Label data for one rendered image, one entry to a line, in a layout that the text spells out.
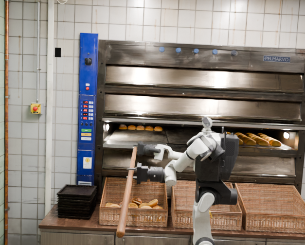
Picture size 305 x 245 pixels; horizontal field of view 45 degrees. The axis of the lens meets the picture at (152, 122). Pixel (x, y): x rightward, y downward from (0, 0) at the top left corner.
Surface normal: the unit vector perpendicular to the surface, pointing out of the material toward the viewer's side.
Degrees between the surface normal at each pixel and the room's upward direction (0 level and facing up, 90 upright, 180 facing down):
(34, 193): 90
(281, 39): 90
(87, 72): 90
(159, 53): 90
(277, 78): 70
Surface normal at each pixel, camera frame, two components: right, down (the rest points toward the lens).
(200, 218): 0.11, 0.50
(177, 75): 0.02, -0.24
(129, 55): 0.02, 0.13
